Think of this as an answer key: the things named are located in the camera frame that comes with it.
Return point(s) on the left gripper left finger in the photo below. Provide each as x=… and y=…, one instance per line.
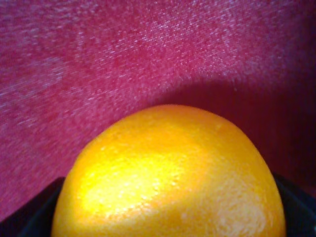
x=34, y=219

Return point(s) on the orange fruit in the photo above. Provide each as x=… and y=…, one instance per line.
x=170, y=171

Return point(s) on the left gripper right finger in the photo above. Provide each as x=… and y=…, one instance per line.
x=299, y=208

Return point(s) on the red velvet tablecloth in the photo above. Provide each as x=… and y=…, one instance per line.
x=70, y=68

